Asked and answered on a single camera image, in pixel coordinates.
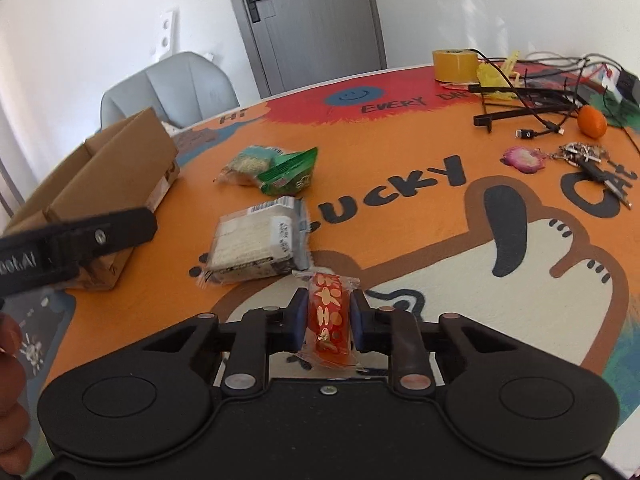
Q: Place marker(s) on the grey chair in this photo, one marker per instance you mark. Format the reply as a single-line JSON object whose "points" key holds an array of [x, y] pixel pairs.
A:
{"points": [[170, 85]]}

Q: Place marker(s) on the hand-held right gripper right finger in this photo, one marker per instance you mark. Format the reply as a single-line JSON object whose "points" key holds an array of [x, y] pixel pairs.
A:
{"points": [[357, 320]]}

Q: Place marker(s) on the power strip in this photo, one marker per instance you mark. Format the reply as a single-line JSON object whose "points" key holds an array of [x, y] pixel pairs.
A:
{"points": [[625, 85]]}

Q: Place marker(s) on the white rice cracker packet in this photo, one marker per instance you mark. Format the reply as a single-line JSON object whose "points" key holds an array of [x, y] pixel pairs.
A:
{"points": [[250, 240]]}

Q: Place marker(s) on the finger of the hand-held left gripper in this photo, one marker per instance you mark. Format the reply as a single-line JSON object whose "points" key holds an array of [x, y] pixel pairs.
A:
{"points": [[115, 232]]}

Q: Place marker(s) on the white perforated board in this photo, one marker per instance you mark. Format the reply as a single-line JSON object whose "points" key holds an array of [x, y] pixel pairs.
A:
{"points": [[166, 32]]}

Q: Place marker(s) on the orange tangerine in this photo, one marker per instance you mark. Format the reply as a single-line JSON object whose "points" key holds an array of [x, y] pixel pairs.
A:
{"points": [[592, 121]]}

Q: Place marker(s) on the red jelly snack packet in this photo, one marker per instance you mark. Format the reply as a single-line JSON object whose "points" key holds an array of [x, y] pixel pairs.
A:
{"points": [[327, 315]]}

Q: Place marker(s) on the green snack packet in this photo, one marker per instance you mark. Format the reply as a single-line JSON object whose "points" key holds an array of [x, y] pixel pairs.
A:
{"points": [[290, 172]]}

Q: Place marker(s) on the grey door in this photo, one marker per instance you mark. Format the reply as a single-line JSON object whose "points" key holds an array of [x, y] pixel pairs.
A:
{"points": [[315, 25]]}

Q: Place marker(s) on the yellow tape roll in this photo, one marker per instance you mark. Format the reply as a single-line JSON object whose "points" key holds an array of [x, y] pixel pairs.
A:
{"points": [[455, 67]]}

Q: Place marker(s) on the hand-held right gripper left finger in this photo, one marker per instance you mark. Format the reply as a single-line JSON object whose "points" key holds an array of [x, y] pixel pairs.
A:
{"points": [[298, 317]]}

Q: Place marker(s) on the person's left hand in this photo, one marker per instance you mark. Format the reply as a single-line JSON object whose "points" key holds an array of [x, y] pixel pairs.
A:
{"points": [[12, 390]]}

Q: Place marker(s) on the teal cracker packet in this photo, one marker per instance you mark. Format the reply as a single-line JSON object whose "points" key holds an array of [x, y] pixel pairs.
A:
{"points": [[245, 162]]}

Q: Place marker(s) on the bunch of keys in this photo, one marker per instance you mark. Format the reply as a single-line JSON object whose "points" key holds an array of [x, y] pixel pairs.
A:
{"points": [[585, 157]]}

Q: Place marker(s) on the brown cardboard box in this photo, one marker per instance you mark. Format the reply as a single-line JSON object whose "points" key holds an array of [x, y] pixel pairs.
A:
{"points": [[120, 170]]}

